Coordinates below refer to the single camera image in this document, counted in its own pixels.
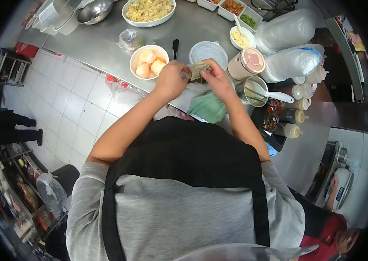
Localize person's left hand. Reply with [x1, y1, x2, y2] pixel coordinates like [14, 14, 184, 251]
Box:
[154, 60, 193, 102]

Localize person's right hand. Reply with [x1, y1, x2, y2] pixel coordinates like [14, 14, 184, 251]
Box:
[200, 58, 237, 102]

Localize person's left fingers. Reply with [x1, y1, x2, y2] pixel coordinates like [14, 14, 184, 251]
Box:
[176, 62, 193, 81]

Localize person's right fingers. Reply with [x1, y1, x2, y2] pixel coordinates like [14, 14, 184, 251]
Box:
[200, 58, 224, 84]

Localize green leaf wrapper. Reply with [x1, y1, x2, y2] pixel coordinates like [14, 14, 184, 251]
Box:
[188, 61, 213, 82]

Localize clear lidded plastic container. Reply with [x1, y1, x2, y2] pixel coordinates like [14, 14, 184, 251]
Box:
[189, 41, 229, 71]

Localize green cloth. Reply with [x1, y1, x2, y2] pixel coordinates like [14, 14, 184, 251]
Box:
[187, 82, 237, 124]

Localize white bowl of pale dumplings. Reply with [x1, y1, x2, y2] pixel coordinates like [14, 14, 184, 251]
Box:
[129, 44, 170, 81]

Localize pink lidded tub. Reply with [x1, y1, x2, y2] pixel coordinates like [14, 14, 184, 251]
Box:
[227, 47, 266, 81]

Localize small white bowl yellow filling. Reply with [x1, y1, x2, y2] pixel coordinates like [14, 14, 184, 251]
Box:
[229, 26, 257, 51]

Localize steel utensil cup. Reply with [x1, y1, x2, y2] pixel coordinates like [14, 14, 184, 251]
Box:
[243, 76, 269, 108]

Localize white plastic spoon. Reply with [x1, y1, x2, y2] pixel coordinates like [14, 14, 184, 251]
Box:
[233, 13, 243, 37]

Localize small clear plastic bag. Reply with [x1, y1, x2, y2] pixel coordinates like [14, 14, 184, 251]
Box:
[117, 28, 145, 51]

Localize red printed plastic bags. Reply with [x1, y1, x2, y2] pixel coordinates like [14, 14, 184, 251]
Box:
[105, 74, 149, 99]

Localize white square dish green onion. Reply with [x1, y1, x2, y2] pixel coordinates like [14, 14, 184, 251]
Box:
[238, 6, 264, 33]

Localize large white bowl of rice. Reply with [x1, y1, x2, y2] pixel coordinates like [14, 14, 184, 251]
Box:
[121, 0, 177, 28]

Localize white square dish brown topping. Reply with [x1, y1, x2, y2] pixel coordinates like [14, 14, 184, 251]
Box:
[217, 0, 247, 22]

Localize white ceramic soup spoon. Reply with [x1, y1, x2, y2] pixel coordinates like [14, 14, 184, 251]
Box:
[253, 87, 295, 104]

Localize bagged stack of plastic lids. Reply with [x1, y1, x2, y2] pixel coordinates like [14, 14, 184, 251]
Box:
[255, 8, 317, 55]
[260, 44, 326, 84]

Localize row of squeeze bottles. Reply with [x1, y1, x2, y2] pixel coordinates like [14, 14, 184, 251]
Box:
[262, 65, 329, 139]

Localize black tray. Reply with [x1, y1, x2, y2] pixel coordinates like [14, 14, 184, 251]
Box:
[258, 104, 288, 152]

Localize steel mixing bowl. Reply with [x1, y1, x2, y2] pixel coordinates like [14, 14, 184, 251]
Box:
[77, 0, 115, 25]

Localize person's body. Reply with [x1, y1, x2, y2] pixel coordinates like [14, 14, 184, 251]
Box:
[66, 116, 306, 261]

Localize red box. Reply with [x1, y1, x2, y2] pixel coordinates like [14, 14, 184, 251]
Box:
[14, 41, 39, 59]

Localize black stool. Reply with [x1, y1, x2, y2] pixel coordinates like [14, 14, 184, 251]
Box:
[52, 164, 80, 197]

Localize metal rack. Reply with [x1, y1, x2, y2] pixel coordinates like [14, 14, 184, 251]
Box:
[0, 48, 32, 87]

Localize white rice cooker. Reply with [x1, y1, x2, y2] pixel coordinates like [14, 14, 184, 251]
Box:
[325, 168, 368, 229]

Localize full kitchen shelf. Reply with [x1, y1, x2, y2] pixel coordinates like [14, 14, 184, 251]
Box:
[0, 143, 71, 261]

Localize steel wall shelf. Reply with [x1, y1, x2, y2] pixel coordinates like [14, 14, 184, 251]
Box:
[324, 14, 368, 102]

